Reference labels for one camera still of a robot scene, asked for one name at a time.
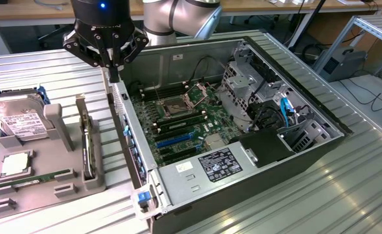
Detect dark RAM stick white label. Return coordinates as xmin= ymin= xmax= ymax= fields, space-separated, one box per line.
xmin=157 ymin=118 xmax=211 ymax=134

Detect silver finned heatsink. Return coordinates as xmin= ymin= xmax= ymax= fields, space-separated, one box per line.
xmin=205 ymin=135 xmax=228 ymax=150

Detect black plastic shroud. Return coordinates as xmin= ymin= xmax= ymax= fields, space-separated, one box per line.
xmin=229 ymin=129 xmax=299 ymax=169

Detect grey box with handle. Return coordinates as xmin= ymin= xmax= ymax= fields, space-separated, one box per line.
xmin=321 ymin=47 xmax=369 ymax=82

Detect silver CPU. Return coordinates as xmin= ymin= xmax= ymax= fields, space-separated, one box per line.
xmin=0 ymin=155 xmax=31 ymax=177

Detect aluminium slat table frame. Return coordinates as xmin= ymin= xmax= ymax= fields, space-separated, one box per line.
xmin=313 ymin=13 xmax=382 ymax=81

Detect silver hard disk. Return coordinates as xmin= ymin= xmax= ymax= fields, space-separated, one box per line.
xmin=0 ymin=94 xmax=58 ymax=142

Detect wooden desk with panel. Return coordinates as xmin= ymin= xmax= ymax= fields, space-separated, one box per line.
xmin=220 ymin=0 xmax=382 ymax=48

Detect green RAM stick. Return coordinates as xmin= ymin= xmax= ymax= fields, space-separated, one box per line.
xmin=0 ymin=170 xmax=71 ymax=191

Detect wooden desk white legs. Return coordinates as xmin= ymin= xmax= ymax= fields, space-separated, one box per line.
xmin=0 ymin=0 xmax=147 ymax=56

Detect CPU socket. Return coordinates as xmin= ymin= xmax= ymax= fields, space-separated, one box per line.
xmin=160 ymin=96 xmax=195 ymax=117

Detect grey computer case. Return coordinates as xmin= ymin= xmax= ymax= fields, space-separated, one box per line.
xmin=102 ymin=36 xmax=355 ymax=234

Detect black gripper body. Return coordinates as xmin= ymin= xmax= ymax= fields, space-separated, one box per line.
xmin=71 ymin=0 xmax=138 ymax=49

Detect black slanted pole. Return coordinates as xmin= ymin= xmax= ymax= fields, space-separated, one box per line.
xmin=288 ymin=0 xmax=328 ymax=51

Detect silver perforated disk bay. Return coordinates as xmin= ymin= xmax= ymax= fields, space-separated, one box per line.
xmin=277 ymin=119 xmax=345 ymax=153

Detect green graphics card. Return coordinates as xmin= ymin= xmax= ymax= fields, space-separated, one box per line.
xmin=75 ymin=94 xmax=98 ymax=181

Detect blue disk wire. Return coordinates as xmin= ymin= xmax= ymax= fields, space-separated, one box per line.
xmin=280 ymin=97 xmax=296 ymax=129

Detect metal socket cover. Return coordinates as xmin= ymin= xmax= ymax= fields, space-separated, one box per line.
xmin=184 ymin=82 xmax=212 ymax=108

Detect thin metal locking lever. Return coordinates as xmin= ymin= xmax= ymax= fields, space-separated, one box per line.
xmin=152 ymin=81 xmax=164 ymax=106

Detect silver power supply unit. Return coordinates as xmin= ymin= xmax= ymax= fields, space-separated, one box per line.
xmin=152 ymin=141 xmax=260 ymax=208

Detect grey parts rack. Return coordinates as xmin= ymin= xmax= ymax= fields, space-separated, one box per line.
xmin=0 ymin=103 xmax=108 ymax=221

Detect blue disk carrier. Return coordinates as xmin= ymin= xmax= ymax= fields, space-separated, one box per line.
xmin=0 ymin=84 xmax=52 ymax=107

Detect silver drive cage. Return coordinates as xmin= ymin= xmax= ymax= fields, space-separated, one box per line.
xmin=219 ymin=59 xmax=288 ymax=122

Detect blue expansion slot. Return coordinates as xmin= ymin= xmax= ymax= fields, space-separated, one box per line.
xmin=157 ymin=135 xmax=196 ymax=149

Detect long black expansion slot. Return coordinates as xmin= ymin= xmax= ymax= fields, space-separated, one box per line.
xmin=163 ymin=152 xmax=204 ymax=163
xmin=161 ymin=147 xmax=201 ymax=158
xmin=153 ymin=129 xmax=193 ymax=143

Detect green motherboard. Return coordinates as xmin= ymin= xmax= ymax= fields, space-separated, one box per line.
xmin=131 ymin=81 xmax=244 ymax=164

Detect black wire bundle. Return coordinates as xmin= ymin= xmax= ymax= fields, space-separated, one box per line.
xmin=245 ymin=101 xmax=285 ymax=131

